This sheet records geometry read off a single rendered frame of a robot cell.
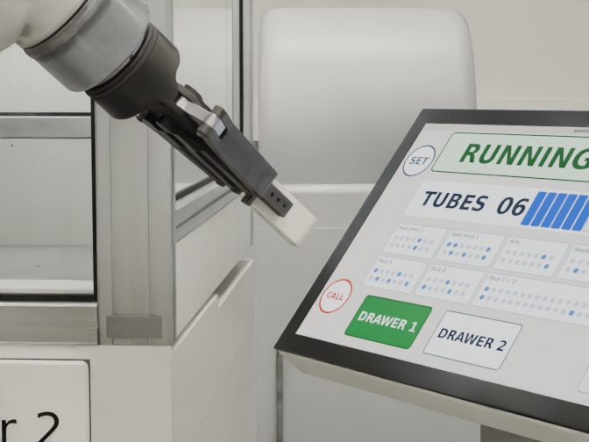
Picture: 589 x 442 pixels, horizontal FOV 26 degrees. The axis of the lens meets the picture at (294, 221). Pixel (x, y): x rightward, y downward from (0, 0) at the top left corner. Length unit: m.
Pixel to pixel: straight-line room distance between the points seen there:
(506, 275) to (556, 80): 3.66
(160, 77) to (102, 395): 0.51
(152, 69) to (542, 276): 0.38
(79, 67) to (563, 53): 3.90
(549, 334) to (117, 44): 0.42
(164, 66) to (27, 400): 0.53
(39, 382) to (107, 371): 0.07
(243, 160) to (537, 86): 3.77
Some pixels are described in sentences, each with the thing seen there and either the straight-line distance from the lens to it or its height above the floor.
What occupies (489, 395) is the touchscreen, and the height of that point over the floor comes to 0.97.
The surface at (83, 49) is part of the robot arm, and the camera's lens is 0.96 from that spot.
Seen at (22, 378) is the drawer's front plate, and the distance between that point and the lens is 1.40.
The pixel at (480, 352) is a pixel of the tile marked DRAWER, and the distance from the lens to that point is 1.10.
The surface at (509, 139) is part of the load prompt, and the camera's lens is 1.26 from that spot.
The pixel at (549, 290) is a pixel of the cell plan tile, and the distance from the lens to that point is 1.10.
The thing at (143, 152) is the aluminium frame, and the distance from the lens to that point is 1.36.
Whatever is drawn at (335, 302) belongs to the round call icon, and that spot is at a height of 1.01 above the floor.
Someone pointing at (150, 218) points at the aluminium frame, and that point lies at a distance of 1.37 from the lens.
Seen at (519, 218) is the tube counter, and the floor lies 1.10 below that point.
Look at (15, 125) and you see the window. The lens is 1.41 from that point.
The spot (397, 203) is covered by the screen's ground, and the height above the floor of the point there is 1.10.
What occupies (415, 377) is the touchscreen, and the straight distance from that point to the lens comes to 1.13.
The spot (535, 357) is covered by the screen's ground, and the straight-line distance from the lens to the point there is 1.06.
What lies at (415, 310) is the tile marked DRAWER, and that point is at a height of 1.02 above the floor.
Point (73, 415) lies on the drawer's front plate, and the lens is 1.40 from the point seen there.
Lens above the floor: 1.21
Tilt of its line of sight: 6 degrees down
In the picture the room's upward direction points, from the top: straight up
